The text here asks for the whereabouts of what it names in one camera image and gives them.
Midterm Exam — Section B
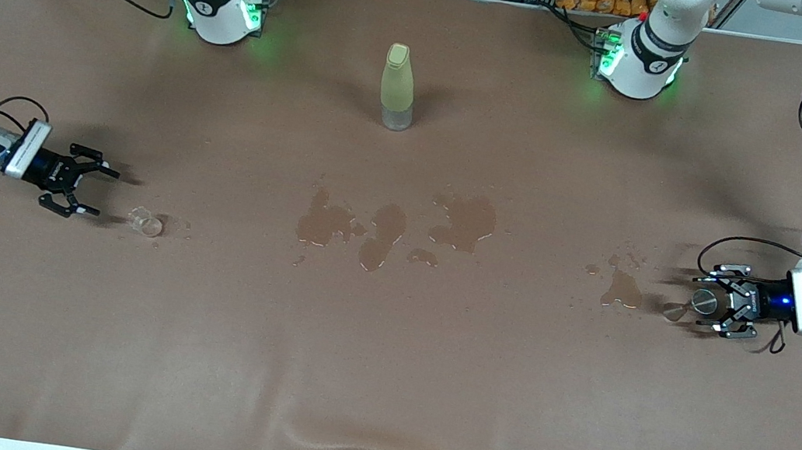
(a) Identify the silver metal jigger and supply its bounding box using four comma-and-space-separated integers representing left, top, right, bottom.
661, 283, 724, 330

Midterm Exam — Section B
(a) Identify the clear glass beaker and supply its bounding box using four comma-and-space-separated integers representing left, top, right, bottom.
125, 206, 167, 240

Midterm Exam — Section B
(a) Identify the spilled liquid puddle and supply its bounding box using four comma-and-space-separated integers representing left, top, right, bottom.
356, 200, 410, 276
294, 182, 368, 253
406, 247, 440, 269
426, 190, 500, 257
581, 253, 648, 312

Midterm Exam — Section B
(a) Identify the yellow-green plastic bottle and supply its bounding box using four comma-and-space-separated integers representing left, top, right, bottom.
375, 41, 424, 134

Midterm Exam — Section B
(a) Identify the brown table mat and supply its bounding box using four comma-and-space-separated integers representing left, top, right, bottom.
0, 0, 802, 450

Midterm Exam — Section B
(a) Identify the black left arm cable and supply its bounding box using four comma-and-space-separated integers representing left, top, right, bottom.
687, 55, 802, 359

